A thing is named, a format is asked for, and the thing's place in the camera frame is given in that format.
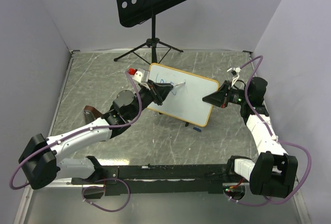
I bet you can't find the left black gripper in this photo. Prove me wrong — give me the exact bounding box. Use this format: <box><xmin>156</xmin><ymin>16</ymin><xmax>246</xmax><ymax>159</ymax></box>
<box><xmin>128</xmin><ymin>79</ymin><xmax>173</xmax><ymax>120</ymax></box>

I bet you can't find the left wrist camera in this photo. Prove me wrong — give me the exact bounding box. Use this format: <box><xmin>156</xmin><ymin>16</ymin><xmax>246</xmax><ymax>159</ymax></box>
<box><xmin>128</xmin><ymin>68</ymin><xmax>150</xmax><ymax>89</ymax></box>

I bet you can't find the right aluminium frame rail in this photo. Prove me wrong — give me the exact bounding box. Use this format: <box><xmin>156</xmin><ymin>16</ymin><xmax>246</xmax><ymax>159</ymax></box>
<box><xmin>243</xmin><ymin>50</ymin><xmax>311</xmax><ymax>224</ymax></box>

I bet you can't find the blue marker cap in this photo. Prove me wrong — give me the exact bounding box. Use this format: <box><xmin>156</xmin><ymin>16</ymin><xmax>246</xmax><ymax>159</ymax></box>
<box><xmin>193</xmin><ymin>127</ymin><xmax>202</xmax><ymax>132</ymax></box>

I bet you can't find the brown eraser holder block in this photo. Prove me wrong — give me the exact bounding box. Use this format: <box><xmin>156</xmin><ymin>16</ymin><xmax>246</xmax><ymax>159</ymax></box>
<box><xmin>83</xmin><ymin>106</ymin><xmax>103</xmax><ymax>125</ymax></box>

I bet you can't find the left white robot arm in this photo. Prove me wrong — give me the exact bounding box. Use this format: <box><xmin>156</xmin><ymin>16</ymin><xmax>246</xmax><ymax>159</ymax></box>
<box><xmin>19</xmin><ymin>80</ymin><xmax>174</xmax><ymax>190</ymax></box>

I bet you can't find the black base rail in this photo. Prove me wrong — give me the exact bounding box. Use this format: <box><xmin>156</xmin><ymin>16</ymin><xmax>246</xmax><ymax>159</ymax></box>
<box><xmin>71</xmin><ymin>164</ymin><xmax>242</xmax><ymax>196</ymax></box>

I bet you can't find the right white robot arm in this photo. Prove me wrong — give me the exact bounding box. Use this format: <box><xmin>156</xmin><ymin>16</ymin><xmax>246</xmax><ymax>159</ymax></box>
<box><xmin>202</xmin><ymin>77</ymin><xmax>298</xmax><ymax>199</ymax></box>

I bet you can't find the aluminium frame rail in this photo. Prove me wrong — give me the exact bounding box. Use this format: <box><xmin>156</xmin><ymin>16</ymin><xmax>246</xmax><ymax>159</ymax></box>
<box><xmin>243</xmin><ymin>50</ymin><xmax>311</xmax><ymax>224</ymax></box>
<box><xmin>13</xmin><ymin>50</ymin><xmax>74</xmax><ymax>224</ymax></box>

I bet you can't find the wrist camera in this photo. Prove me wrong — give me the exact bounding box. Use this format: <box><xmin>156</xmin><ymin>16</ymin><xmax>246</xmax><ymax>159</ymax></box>
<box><xmin>128</xmin><ymin>68</ymin><xmax>150</xmax><ymax>89</ymax></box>
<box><xmin>227</xmin><ymin>67</ymin><xmax>241</xmax><ymax>86</ymax></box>

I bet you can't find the orange framed whiteboard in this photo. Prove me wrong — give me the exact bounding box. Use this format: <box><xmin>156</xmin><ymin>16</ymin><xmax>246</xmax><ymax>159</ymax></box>
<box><xmin>148</xmin><ymin>63</ymin><xmax>219</xmax><ymax>127</ymax></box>

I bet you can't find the left aluminium frame rail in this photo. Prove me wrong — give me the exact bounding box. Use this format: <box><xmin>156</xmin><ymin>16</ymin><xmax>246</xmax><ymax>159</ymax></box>
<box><xmin>13</xmin><ymin>50</ymin><xmax>74</xmax><ymax>224</ymax></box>

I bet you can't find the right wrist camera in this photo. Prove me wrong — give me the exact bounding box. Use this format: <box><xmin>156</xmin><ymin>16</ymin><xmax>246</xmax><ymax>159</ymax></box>
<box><xmin>227</xmin><ymin>67</ymin><xmax>241</xmax><ymax>86</ymax></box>

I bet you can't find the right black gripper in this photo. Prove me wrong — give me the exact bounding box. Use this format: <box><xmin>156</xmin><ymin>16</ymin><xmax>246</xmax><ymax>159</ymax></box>
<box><xmin>202</xmin><ymin>80</ymin><xmax>250</xmax><ymax>109</ymax></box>

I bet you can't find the wire whiteboard easel stand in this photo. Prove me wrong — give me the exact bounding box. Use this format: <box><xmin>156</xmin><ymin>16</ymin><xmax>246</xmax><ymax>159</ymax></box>
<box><xmin>158</xmin><ymin>112</ymin><xmax>190</xmax><ymax>127</ymax></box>

